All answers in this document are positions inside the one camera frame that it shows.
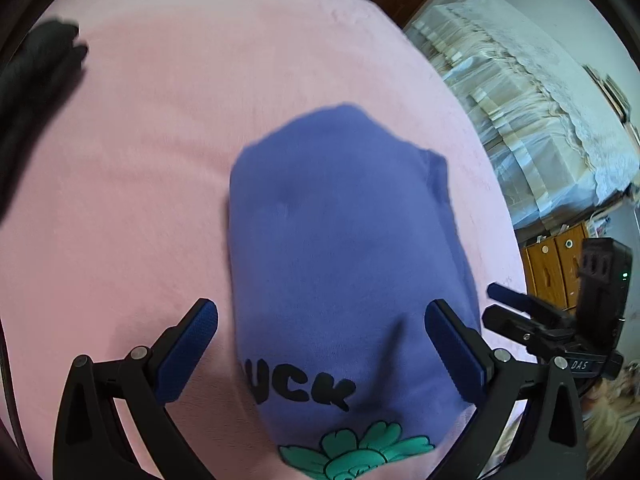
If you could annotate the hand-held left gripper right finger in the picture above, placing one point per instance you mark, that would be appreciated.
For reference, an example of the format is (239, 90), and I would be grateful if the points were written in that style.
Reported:
(450, 345)

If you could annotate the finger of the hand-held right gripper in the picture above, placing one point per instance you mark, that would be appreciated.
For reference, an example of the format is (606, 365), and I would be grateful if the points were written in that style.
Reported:
(510, 322)
(510, 294)

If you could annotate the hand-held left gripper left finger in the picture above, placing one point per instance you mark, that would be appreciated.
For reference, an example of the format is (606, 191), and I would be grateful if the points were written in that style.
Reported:
(192, 345)

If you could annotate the purple zip hoodie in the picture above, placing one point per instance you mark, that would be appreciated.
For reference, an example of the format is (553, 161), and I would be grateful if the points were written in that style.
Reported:
(340, 240)

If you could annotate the wooden drawer cabinet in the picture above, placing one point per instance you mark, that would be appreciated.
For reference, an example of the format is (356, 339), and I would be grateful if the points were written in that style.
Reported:
(545, 260)

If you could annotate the pink bed blanket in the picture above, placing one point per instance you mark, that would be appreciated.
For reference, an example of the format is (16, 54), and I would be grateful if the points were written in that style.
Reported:
(150, 160)

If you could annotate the flat wooden frames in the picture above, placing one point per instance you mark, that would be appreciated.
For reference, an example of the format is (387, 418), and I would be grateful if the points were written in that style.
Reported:
(612, 92)

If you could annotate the black puffer jacket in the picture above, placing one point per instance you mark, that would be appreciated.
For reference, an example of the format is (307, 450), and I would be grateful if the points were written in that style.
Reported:
(35, 85)

